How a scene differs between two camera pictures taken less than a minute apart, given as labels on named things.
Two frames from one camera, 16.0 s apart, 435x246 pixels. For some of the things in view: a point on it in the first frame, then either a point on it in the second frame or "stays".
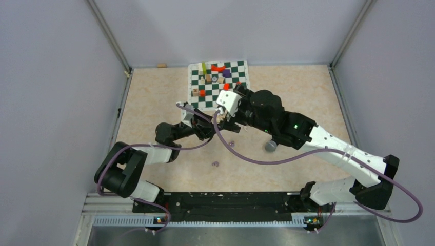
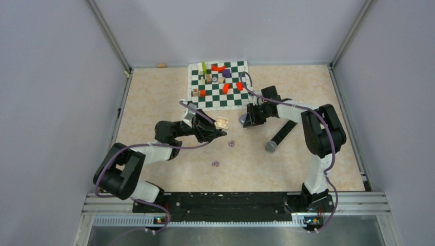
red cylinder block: [226, 86] stays
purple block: [226, 73] stays
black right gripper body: [245, 114] to [259, 113]
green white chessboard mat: [206, 81] stays
